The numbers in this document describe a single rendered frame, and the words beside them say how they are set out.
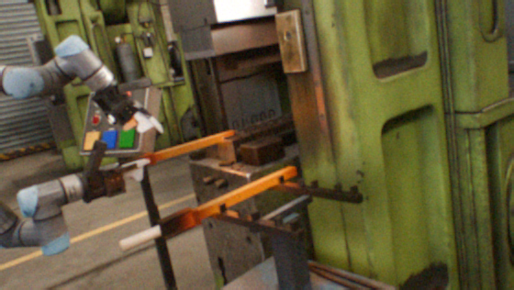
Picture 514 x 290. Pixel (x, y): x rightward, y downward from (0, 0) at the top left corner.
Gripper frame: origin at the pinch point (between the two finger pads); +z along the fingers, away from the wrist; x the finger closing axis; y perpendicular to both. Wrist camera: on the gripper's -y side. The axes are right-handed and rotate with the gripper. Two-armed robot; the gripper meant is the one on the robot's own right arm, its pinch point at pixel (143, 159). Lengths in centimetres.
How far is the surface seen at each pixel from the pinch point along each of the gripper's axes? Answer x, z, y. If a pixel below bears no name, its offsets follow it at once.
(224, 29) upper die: 7.8, 32.4, -34.2
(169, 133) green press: -448, 212, 69
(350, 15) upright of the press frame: 48, 46, -31
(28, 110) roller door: -784, 104, 16
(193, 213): 38.4, -5.7, 7.7
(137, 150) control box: -37.7, 12.3, 3.9
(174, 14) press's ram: -13, 27, -43
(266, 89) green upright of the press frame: -19, 65, -9
